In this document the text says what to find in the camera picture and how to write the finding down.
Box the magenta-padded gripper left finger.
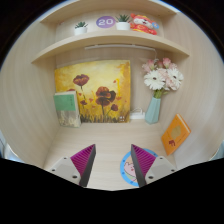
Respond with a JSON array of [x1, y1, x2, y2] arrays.
[[48, 143, 97, 188]]

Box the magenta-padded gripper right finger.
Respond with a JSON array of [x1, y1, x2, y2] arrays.
[[130, 143, 178, 188]]

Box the round blue-rimmed cartoon mouse pad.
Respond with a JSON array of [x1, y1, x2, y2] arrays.
[[119, 148, 160, 188]]

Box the orange book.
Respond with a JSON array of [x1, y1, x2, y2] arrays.
[[161, 113, 192, 157]]

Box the white power strip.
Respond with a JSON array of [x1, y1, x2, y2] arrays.
[[129, 107, 147, 121]]

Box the pale teal faceted vase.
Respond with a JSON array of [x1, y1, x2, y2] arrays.
[[144, 96, 162, 125]]

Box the green and beige book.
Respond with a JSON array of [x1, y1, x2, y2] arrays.
[[53, 90, 82, 129]]

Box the yellow poppy flower painting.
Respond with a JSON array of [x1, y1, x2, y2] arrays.
[[54, 59, 132, 124]]

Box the pink and white flower bouquet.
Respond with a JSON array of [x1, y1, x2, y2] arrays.
[[141, 57, 185, 99]]

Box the light wooden shelf unit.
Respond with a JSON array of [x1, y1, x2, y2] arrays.
[[31, 0, 191, 65]]

